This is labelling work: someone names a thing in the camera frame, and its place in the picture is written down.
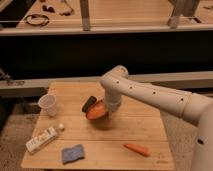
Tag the metal frame post right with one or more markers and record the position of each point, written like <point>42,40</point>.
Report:
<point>187,8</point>

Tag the orange carrot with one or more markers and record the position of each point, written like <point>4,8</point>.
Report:
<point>138,149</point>

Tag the small white bottle cap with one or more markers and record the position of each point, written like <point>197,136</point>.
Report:
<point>61,127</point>

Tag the dark objects on shelf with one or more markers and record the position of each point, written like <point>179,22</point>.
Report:
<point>64,9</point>

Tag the wooden table board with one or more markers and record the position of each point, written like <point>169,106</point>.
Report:
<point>103,140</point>

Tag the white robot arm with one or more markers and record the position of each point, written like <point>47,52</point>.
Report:
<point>193,108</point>

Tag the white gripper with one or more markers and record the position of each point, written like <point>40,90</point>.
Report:
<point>112,101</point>

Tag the metal frame post left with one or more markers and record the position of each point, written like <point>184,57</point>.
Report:
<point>84,7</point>

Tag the metal frame post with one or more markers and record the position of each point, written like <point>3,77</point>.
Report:
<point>187,8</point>
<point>84,7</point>

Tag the blue sponge cloth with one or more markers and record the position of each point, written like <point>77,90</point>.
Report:
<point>73,154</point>

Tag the clear plastic cup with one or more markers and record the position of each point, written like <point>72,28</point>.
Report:
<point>48,104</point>

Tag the orange ceramic bowl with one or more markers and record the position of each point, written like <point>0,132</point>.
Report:
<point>96,111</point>

